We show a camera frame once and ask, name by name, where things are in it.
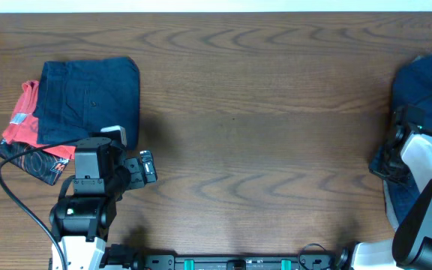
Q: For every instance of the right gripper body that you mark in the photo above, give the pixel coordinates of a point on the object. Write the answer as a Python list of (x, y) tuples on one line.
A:
[(386, 162)]

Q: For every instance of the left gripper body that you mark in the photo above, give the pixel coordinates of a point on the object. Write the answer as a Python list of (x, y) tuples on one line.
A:
[(141, 171)]

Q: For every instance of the navy shorts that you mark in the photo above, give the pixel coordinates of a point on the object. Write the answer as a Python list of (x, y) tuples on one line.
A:
[(404, 160), (78, 98)]

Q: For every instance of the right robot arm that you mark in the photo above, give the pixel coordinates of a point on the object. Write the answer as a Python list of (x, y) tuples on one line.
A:
[(411, 247)]

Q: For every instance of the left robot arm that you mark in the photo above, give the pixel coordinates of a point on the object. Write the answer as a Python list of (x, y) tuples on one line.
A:
[(86, 206)]

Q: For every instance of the folded navy shorts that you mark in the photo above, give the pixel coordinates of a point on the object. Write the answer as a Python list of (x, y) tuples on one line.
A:
[(78, 98)]

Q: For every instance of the folded black orange-print garment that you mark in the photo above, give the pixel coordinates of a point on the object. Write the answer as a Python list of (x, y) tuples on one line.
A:
[(42, 165)]

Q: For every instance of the folded red t-shirt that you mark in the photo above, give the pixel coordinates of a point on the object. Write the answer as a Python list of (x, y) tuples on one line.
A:
[(22, 132)]

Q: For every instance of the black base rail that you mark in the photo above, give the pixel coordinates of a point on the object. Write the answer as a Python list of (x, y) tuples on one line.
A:
[(234, 262)]

